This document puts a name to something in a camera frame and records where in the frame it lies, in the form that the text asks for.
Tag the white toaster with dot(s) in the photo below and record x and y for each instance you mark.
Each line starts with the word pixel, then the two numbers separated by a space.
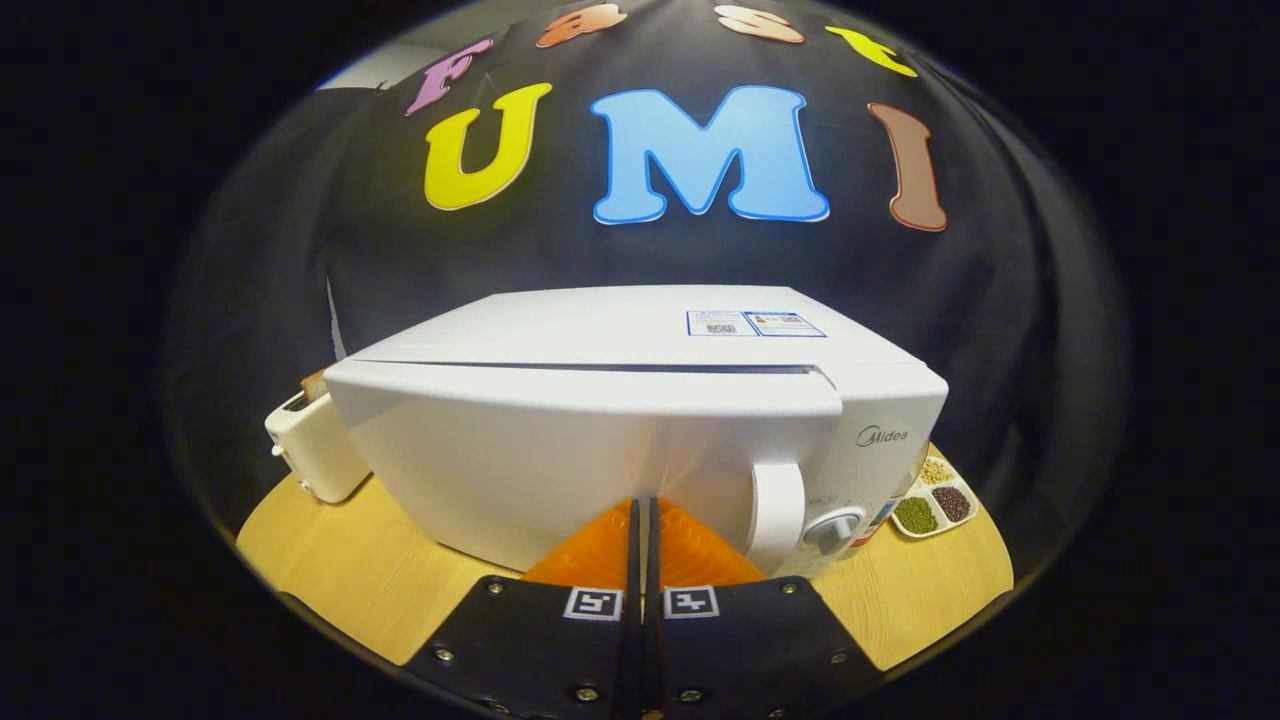
pixel 315 450

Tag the clear plastic water bottle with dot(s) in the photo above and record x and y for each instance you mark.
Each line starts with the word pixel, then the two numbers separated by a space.
pixel 885 515

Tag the white microwave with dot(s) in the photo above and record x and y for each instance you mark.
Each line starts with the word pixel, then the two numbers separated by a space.
pixel 560 450

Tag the toast bread slice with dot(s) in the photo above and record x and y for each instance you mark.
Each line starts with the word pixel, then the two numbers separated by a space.
pixel 314 385

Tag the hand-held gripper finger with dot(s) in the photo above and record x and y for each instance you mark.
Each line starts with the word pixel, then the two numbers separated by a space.
pixel 653 620
pixel 632 620

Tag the white divided bean tray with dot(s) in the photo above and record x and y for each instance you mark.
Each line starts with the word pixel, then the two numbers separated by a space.
pixel 915 515

